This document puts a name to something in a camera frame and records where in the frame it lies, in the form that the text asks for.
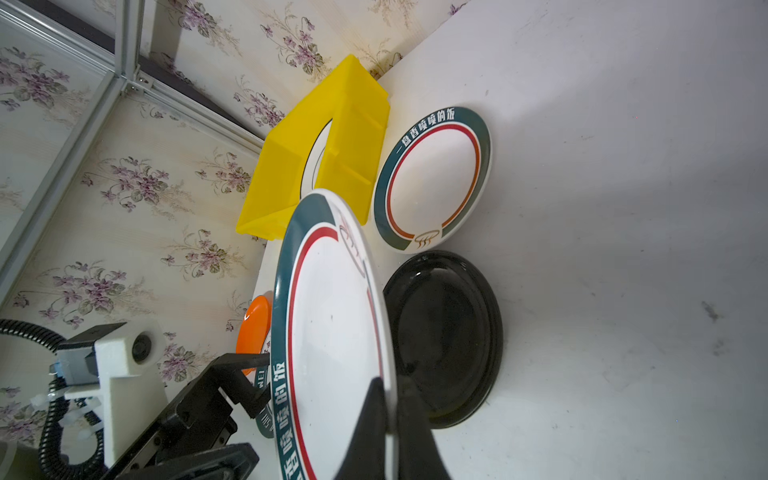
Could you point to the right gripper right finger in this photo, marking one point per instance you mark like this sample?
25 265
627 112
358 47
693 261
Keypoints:
418 455

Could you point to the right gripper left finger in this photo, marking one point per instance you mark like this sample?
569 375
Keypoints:
366 453

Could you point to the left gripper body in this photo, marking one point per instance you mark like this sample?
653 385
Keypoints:
197 420

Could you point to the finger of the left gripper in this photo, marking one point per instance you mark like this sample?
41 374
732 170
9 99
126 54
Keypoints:
230 462
228 373

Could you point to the small green ringed plate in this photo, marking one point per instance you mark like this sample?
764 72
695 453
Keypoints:
329 337

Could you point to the white plate black quatrefoil outline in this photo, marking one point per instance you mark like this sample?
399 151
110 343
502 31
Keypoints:
314 161

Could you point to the green red ringed plate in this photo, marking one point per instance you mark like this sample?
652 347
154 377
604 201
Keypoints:
432 179

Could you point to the yellow plastic bin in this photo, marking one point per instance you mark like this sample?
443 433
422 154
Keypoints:
359 108

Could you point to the large green rimmed plate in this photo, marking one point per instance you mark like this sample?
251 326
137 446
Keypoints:
265 417

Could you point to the orange plate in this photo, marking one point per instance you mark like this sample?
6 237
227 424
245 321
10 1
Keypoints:
255 327

